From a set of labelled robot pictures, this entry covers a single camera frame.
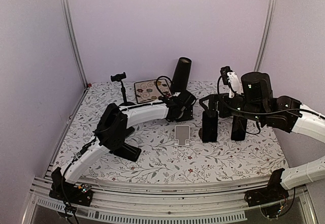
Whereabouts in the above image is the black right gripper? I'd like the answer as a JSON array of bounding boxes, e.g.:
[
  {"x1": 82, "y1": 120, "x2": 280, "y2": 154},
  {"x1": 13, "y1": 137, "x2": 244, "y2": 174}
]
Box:
[{"x1": 200, "y1": 92, "x2": 265, "y2": 122}]

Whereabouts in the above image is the blue edged black phone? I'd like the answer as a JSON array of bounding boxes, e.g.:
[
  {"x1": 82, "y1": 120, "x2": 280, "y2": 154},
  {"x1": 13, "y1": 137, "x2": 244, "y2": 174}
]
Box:
[{"x1": 202, "y1": 111, "x2": 218, "y2": 143}]

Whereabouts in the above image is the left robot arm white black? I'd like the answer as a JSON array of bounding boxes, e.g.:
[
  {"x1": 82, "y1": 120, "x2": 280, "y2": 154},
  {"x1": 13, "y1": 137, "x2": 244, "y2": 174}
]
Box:
[{"x1": 51, "y1": 90, "x2": 197, "y2": 201}]

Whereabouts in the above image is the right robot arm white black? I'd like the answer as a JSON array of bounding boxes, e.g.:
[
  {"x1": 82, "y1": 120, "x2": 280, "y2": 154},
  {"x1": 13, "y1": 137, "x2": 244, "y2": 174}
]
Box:
[{"x1": 199, "y1": 70, "x2": 324, "y2": 142}]

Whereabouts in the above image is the black tall phone holder stand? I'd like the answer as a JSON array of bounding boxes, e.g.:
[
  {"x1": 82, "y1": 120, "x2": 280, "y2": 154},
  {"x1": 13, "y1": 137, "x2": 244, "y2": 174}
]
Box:
[{"x1": 110, "y1": 72, "x2": 135, "y2": 106}]

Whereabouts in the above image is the black cylindrical speaker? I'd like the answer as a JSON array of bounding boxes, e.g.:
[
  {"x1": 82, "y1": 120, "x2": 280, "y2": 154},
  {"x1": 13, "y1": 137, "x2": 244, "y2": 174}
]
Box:
[{"x1": 171, "y1": 57, "x2": 192, "y2": 94}]

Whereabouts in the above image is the floral square ceramic plate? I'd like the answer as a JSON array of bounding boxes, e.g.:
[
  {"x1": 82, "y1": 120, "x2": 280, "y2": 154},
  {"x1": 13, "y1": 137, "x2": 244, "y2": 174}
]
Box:
[{"x1": 134, "y1": 78, "x2": 172, "y2": 104}]

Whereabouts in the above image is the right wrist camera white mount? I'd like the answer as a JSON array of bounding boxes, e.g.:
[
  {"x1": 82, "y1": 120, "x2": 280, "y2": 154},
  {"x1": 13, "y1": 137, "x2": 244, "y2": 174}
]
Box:
[{"x1": 220, "y1": 66, "x2": 243, "y2": 99}]

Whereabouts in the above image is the black braided left cable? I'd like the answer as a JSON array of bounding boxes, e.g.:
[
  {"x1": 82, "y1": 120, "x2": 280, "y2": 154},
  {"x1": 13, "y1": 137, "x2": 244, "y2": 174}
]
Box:
[{"x1": 155, "y1": 75, "x2": 175, "y2": 100}]

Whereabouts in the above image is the black clamp phone mount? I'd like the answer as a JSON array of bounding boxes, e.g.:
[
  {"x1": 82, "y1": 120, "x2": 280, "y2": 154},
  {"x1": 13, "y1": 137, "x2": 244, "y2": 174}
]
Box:
[{"x1": 113, "y1": 143, "x2": 142, "y2": 162}]

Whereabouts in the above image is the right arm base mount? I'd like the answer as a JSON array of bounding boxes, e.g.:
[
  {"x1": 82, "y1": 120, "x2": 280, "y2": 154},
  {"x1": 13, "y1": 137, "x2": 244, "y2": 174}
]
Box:
[{"x1": 244, "y1": 168, "x2": 289, "y2": 207}]

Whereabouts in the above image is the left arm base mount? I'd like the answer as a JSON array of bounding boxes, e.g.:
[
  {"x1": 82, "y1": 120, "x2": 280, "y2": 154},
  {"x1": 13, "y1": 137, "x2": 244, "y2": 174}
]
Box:
[{"x1": 49, "y1": 167, "x2": 93, "y2": 207}]

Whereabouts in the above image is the right aluminium frame post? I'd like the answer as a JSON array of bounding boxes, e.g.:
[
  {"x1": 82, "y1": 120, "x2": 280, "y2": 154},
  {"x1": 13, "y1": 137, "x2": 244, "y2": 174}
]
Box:
[{"x1": 253, "y1": 0, "x2": 277, "y2": 72}]

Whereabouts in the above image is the aluminium frame post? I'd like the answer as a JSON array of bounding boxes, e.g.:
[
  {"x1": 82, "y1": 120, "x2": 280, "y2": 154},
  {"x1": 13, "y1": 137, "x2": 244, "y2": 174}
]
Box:
[
  {"x1": 60, "y1": 0, "x2": 88, "y2": 88},
  {"x1": 253, "y1": 0, "x2": 277, "y2": 72}
]

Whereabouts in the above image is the left aluminium frame post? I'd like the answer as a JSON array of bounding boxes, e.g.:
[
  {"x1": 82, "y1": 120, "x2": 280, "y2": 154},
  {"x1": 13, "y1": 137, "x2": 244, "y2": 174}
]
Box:
[{"x1": 60, "y1": 0, "x2": 88, "y2": 88}]

